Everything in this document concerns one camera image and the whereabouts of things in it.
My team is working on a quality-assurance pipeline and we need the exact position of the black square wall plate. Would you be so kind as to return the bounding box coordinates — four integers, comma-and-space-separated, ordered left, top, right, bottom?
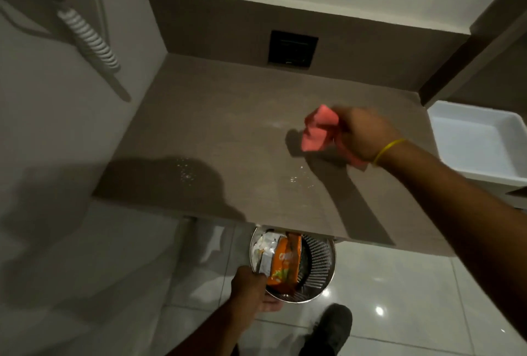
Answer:
268, 30, 319, 68

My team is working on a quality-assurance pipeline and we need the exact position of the person's black shoe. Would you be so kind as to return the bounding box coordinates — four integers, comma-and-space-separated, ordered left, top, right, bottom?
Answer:
298, 303, 353, 356

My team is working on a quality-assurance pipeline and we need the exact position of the pink cleaning cloth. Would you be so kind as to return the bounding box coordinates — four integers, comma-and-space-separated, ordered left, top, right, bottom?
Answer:
301, 104, 368, 171

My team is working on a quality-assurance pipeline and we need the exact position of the person's right hand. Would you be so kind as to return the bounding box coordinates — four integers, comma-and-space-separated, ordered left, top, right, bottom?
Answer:
332, 106, 404, 166

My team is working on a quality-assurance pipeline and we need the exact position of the white rectangular sink basin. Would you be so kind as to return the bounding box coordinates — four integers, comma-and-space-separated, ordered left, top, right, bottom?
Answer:
427, 100, 527, 187

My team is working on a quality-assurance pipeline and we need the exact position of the person's right forearm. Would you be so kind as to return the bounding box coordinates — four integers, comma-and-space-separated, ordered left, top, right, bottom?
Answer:
377, 140, 527, 339

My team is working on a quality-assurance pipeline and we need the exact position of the perforated metal waste bin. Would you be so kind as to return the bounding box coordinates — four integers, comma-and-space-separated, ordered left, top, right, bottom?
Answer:
250, 226, 337, 304

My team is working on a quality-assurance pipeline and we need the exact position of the white crumpled wrapper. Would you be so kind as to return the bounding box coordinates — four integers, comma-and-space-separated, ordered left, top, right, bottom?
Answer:
252, 231, 285, 276

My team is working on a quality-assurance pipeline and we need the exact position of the person's left forearm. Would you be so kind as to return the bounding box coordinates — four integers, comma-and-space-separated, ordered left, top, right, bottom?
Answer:
167, 297, 264, 356

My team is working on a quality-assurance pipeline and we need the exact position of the person's left hand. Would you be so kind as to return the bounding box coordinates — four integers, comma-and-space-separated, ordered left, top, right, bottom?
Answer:
229, 265, 284, 313

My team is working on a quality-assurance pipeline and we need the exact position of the white coiled cord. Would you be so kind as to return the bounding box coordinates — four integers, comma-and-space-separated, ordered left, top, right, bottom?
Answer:
57, 8, 121, 73

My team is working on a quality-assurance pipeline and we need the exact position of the orange snack packet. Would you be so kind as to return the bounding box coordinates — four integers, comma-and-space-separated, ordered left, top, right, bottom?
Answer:
267, 233, 303, 295

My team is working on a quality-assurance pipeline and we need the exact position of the yellow wristband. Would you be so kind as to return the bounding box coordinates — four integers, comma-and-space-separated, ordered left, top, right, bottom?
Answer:
372, 138, 407, 167

